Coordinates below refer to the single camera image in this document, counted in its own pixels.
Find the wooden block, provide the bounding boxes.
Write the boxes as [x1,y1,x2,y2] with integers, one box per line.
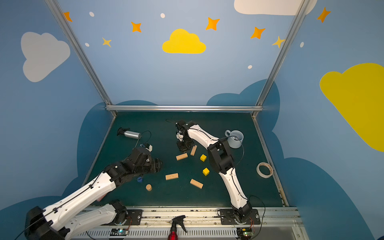
[176,153,188,161]
[165,173,179,181]
[191,145,198,156]
[190,179,204,189]

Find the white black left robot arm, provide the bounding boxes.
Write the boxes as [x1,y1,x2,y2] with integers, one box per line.
[24,147,163,240]

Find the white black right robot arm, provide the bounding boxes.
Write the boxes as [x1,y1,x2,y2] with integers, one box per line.
[176,120,252,224]

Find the yellow cube upper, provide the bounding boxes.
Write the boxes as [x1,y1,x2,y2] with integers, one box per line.
[200,155,207,162]

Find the yellow cube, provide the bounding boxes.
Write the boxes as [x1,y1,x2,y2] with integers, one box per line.
[200,155,207,162]
[203,168,210,176]

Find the wooden cylinder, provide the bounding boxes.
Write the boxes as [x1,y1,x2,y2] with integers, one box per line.
[146,184,153,191]

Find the yellow cube lower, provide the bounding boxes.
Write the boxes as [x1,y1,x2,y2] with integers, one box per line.
[203,168,210,176]

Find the silver spray bottle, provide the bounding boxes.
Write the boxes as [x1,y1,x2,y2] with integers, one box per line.
[117,128,142,140]

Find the light blue ceramic mug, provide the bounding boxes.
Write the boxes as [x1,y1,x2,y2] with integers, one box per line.
[225,130,244,149]

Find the red spray bottle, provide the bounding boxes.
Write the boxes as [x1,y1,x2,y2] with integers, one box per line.
[168,215,188,240]

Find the left controller board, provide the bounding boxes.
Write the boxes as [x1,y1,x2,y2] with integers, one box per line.
[110,229,129,237]

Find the controller board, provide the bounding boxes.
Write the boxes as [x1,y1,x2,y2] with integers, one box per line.
[236,228,254,240]
[110,229,129,237]

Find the white tape roll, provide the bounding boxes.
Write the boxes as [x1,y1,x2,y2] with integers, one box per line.
[256,163,274,179]

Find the right controller board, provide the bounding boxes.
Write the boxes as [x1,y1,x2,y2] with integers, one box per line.
[236,228,254,240]

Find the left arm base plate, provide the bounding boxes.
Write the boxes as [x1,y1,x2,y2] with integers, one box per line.
[105,209,143,228]

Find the aluminium back frame rail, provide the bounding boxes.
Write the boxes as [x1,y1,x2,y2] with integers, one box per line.
[106,105,263,112]

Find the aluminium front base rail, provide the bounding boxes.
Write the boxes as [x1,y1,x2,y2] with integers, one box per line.
[63,205,309,240]

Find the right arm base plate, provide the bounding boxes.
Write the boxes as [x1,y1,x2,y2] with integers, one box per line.
[218,209,261,225]

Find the aluminium left frame post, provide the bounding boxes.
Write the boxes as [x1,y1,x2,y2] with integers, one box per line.
[45,0,113,107]

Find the aluminium frame post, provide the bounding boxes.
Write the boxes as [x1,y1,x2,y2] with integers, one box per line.
[252,0,311,120]
[45,0,113,107]

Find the aluminium right frame post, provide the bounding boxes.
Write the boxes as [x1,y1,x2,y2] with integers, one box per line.
[252,0,311,120]

